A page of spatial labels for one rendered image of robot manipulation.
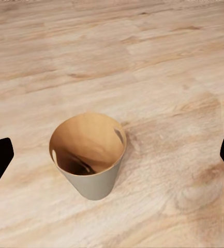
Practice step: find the trash can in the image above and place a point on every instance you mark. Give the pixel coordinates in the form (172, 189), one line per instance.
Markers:
(88, 152)

